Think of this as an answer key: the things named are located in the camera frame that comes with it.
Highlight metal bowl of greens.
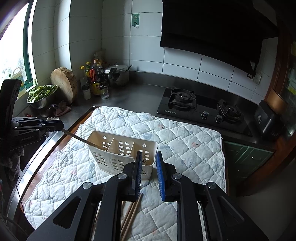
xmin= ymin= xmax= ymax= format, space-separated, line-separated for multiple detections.
xmin=27 ymin=84 xmax=58 ymax=109

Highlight round wooden cutting board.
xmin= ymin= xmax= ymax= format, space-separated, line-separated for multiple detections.
xmin=50 ymin=67 xmax=79 ymax=104

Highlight green cabinet drawers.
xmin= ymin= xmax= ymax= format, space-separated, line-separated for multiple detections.
xmin=224 ymin=142 xmax=273 ymax=178

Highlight cream plastic utensil holder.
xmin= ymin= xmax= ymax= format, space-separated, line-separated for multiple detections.
xmin=87 ymin=131 xmax=158 ymax=181

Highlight white small jar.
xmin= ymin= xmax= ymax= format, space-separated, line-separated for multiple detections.
xmin=82 ymin=84 xmax=91 ymax=100

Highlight white quilted cloth mat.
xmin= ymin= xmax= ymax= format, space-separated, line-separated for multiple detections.
xmin=23 ymin=106 xmax=227 ymax=240

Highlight yellow label oil bottle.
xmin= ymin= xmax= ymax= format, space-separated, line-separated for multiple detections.
xmin=90 ymin=59 xmax=104 ymax=95

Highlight dark soy sauce bottle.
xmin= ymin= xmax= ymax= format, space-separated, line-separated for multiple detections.
xmin=99 ymin=62 xmax=109 ymax=99

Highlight black gas stove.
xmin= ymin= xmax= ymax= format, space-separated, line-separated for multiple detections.
xmin=157 ymin=88 xmax=252 ymax=137

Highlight silver pressure cooker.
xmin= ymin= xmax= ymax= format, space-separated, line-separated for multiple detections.
xmin=104 ymin=64 xmax=132 ymax=83

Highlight black box appliance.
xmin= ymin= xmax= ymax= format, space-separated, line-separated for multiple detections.
xmin=254 ymin=100 xmax=284 ymax=138

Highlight copper coloured pot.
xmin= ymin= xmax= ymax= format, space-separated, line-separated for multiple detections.
xmin=266 ymin=89 xmax=287 ymax=115

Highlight black range hood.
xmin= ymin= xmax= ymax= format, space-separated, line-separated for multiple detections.
xmin=160 ymin=1 xmax=278 ymax=75

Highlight green wall hook sticker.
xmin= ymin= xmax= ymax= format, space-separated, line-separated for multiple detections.
xmin=132 ymin=13 xmax=139 ymax=28

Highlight wall power socket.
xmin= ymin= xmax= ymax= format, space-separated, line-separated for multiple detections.
xmin=252 ymin=73 xmax=262 ymax=84

